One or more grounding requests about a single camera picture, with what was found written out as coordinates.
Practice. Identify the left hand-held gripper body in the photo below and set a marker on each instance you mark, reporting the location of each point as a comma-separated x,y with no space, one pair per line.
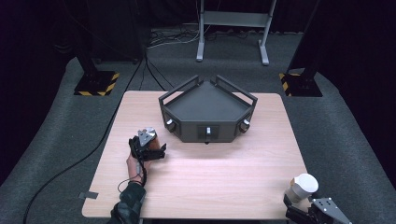
144,140

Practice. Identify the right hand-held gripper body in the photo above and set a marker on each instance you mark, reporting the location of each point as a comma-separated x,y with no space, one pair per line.
328,211

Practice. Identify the white paper cup with lid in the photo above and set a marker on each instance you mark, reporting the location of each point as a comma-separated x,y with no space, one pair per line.
302,186

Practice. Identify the dark grey corner tray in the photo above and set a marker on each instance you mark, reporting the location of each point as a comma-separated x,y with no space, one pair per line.
207,109

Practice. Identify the person's left hand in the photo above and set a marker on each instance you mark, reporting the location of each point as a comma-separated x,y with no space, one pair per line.
133,166

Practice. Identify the black stand with striped base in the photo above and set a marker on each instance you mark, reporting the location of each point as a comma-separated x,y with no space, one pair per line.
300,84
96,82

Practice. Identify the grey tape piece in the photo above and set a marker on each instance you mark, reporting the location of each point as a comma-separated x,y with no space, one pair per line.
88,195

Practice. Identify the grey metal stand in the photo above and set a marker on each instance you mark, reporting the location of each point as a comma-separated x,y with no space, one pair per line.
233,19

